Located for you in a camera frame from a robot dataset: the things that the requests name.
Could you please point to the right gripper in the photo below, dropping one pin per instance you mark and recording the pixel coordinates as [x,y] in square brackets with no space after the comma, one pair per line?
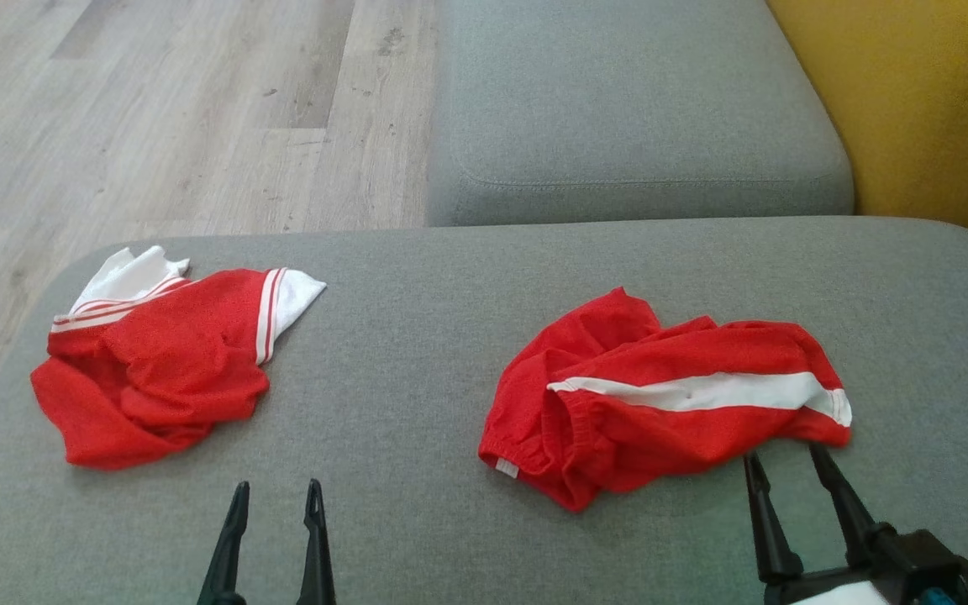
[912,571]

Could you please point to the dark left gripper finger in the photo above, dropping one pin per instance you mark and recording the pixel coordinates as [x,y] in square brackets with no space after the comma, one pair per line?
[316,555]
[225,546]

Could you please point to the red shorts with white stripe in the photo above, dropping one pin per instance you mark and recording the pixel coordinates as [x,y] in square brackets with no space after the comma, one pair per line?
[660,454]

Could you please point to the red jersey with white sleeves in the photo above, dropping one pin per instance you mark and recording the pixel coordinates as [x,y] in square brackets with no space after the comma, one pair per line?
[173,370]

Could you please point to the large grey sofa seat cushion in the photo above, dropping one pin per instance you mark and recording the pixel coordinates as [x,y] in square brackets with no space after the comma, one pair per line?
[417,420]

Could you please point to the grey sofa chaise cushion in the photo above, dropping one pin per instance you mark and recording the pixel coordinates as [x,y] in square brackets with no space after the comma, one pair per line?
[618,101]

